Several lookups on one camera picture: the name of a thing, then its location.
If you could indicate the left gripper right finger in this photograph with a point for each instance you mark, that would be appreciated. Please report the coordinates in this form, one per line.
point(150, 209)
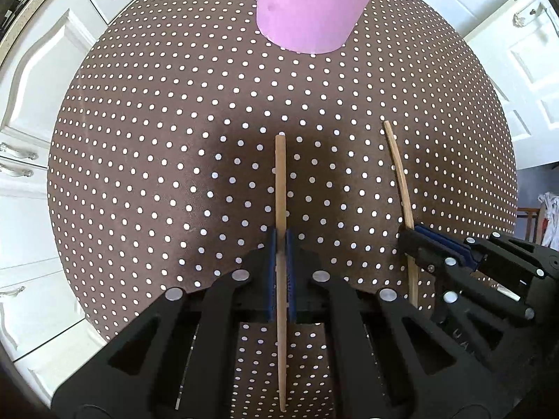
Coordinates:
point(291, 255)

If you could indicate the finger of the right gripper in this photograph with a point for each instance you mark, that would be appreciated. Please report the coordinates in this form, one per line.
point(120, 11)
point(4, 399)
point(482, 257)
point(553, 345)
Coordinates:
point(428, 254)
point(450, 243)

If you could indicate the brown polka dot tablecloth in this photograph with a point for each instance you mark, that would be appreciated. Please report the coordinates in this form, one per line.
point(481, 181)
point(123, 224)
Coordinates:
point(161, 189)

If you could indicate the silver door handle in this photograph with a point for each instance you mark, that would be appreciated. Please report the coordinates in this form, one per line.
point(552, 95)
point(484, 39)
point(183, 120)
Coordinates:
point(536, 16)

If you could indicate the wooden chopstick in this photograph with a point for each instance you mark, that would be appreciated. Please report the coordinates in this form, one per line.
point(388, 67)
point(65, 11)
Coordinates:
point(281, 265)
point(412, 269)

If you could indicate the white door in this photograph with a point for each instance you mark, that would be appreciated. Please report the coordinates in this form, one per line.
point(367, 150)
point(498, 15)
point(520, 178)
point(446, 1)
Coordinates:
point(523, 67)

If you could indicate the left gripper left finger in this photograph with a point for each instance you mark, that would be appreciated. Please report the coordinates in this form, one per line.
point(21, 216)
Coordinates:
point(270, 271)

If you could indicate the pink cylindrical utensil holder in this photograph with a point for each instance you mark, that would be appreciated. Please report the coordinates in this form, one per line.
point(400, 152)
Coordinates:
point(308, 26)

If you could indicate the cream kitchen base cabinets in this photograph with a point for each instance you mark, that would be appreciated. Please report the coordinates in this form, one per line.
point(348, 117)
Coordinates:
point(43, 43)

